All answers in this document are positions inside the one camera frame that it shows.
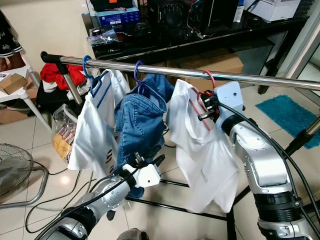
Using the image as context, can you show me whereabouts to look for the red plastic clothes hanger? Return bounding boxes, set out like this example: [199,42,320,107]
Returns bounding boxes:
[188,69,217,132]

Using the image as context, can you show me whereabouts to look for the blue plastic hanger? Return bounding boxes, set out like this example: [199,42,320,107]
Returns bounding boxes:
[81,55,112,99]
[132,60,147,96]

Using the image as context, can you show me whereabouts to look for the blue denim jeans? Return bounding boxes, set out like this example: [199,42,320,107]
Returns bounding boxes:
[114,74,176,200]

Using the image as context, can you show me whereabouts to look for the black rack base bar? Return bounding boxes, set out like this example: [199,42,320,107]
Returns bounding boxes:
[125,179,251,240]

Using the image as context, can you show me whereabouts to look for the white shirt blue trim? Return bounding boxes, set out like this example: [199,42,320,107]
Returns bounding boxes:
[67,69,132,179]

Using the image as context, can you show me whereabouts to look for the black desk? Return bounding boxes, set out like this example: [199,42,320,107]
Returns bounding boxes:
[82,12,312,96]

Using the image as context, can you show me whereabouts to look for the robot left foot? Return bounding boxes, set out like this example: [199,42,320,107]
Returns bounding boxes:
[117,228,149,240]

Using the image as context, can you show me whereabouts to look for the teal floor mat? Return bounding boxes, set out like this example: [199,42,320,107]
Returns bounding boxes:
[256,95,320,150]

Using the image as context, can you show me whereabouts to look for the clear plastic bag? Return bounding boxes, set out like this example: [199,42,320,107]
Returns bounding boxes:
[51,104,81,163]

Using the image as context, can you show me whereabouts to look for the silver metal pole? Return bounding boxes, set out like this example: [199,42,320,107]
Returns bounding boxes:
[54,61,85,106]
[284,117,320,157]

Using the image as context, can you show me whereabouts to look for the black computer tower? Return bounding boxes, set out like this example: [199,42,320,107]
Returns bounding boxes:
[150,0,240,37]

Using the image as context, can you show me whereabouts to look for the white computer case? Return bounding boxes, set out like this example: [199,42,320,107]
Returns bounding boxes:
[243,0,302,23]

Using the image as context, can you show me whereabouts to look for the blue cardboard box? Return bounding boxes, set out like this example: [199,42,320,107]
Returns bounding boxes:
[97,7,142,27]

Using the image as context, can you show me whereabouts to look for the clear bag of parts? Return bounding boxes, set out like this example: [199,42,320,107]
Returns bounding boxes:
[86,28,119,47]

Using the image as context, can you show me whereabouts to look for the red cloth pile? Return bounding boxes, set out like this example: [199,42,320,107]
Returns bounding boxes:
[40,62,87,92]

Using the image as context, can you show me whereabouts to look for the grey floor fan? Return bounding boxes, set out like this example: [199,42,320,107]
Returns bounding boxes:
[0,143,49,208]

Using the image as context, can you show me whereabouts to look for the white plastic stool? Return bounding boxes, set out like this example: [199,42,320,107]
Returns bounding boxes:
[0,65,51,132]

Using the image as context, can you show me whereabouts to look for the flat brown cardboard box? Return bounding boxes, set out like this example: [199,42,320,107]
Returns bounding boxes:
[0,107,26,125]

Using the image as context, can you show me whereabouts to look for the black box orange label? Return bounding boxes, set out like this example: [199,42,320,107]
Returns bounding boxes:
[90,0,139,12]

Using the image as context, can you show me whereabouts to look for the small open cardboard box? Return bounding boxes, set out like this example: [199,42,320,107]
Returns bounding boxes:
[0,73,28,95]

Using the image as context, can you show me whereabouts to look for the black garment white trim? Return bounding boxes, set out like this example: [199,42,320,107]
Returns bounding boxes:
[0,10,23,58]

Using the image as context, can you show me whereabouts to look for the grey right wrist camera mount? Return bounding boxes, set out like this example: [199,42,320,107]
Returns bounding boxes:
[214,81,245,121]

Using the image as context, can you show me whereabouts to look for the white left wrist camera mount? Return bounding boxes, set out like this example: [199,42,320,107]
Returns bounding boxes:
[134,164,162,189]

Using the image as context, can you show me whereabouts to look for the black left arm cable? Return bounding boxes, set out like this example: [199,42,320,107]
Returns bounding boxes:
[35,170,138,240]

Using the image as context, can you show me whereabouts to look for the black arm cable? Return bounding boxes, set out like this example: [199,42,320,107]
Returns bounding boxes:
[216,101,320,238]
[35,170,138,240]

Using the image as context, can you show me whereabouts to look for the chrome clothes rail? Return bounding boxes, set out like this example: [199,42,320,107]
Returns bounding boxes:
[41,51,320,92]

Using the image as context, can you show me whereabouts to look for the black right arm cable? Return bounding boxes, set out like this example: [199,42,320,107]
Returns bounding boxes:
[216,101,320,238]

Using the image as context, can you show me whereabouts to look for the dark floor cable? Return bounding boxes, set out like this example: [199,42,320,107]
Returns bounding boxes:
[25,160,96,236]

